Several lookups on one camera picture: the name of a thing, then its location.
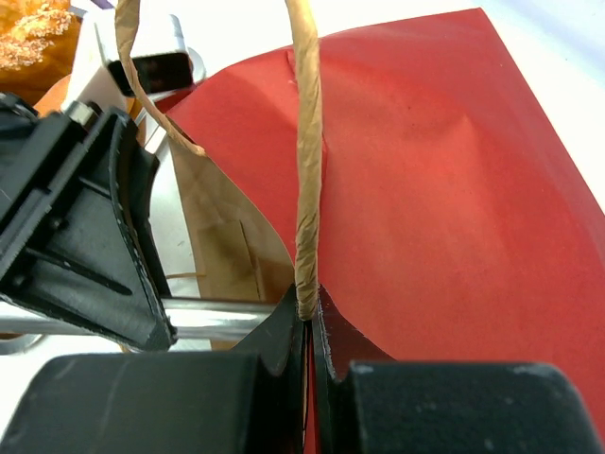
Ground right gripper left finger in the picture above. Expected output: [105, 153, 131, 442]
[1, 290, 305, 453]

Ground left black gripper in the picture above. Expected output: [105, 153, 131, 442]
[1, 93, 176, 352]

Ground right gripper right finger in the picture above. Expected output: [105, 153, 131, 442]
[312, 290, 604, 453]

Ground metal tongs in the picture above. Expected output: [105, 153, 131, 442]
[1, 298, 274, 341]

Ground round flower bread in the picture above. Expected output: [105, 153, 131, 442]
[1, 0, 81, 105]

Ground red paper bag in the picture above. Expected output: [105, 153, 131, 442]
[145, 1, 604, 441]

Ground metal tray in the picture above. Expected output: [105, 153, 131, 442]
[0, 46, 209, 356]

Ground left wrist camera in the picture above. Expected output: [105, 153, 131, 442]
[61, 9, 205, 111]

